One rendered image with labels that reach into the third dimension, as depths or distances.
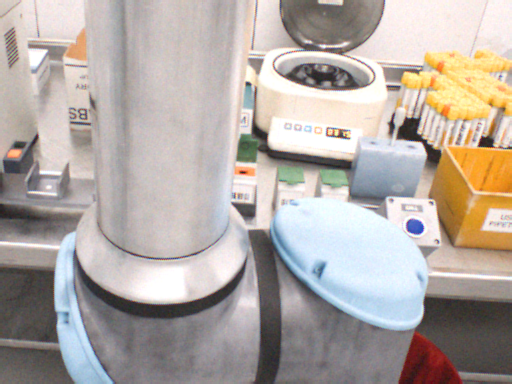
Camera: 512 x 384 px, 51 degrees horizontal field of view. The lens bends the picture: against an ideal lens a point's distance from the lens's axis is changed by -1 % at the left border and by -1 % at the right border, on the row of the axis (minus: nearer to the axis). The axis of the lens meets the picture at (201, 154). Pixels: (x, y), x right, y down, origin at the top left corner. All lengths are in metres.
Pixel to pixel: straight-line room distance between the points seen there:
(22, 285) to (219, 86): 1.40
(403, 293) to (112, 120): 0.22
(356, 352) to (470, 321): 1.31
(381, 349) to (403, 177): 0.53
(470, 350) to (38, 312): 1.13
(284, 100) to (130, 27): 0.76
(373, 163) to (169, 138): 0.64
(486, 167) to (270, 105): 0.37
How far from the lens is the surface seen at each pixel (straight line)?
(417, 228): 0.78
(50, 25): 1.37
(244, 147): 0.81
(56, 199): 0.80
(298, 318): 0.38
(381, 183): 0.90
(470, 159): 0.96
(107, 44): 0.26
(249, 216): 0.81
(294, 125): 1.00
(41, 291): 1.59
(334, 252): 0.38
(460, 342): 1.63
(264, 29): 1.31
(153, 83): 0.25
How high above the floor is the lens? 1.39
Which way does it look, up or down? 31 degrees down
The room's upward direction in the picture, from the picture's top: 3 degrees clockwise
